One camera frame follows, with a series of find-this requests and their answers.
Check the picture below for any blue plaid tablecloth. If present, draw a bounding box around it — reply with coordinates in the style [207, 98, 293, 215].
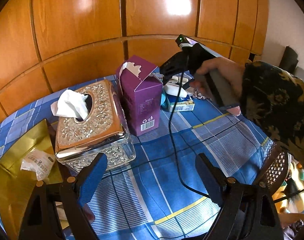
[0, 71, 280, 240]

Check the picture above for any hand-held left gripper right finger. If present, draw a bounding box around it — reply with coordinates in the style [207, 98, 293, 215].
[195, 153, 285, 240]

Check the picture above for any black cable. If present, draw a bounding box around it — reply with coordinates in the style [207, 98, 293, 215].
[168, 71, 211, 198]

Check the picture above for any crumpled white plastic packet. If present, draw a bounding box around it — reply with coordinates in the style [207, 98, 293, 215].
[20, 149, 56, 182]

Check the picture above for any white tissue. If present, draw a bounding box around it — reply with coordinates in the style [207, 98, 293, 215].
[50, 89, 89, 119]

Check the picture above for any small blue-white box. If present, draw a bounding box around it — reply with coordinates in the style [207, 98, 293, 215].
[166, 94, 195, 112]

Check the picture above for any wicker chair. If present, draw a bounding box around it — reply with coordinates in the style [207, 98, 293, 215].
[253, 142, 293, 201]

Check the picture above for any yellow blurred object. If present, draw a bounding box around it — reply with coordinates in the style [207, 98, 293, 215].
[272, 162, 304, 217]

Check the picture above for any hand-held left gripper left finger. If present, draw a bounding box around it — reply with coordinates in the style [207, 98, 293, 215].
[18, 152, 108, 240]

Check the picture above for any wooden wardrobe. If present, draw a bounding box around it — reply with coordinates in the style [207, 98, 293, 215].
[0, 0, 270, 130]

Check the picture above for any black chair backrest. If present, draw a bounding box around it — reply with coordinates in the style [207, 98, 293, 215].
[279, 46, 299, 76]

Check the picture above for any person's right forearm patterned sleeve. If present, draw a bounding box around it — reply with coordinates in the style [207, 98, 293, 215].
[239, 60, 304, 175]

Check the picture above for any purple cardboard box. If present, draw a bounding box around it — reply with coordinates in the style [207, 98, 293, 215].
[116, 54, 164, 137]

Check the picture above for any person's right hand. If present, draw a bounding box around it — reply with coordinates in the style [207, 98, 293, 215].
[189, 57, 246, 117]

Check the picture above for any ornate silver tissue box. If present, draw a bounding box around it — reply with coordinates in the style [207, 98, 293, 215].
[54, 79, 137, 173]

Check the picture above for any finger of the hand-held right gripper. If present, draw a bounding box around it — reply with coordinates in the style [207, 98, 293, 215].
[159, 51, 191, 77]
[163, 71, 192, 85]

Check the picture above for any gold foil bag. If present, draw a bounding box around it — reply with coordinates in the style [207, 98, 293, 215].
[0, 119, 64, 240]

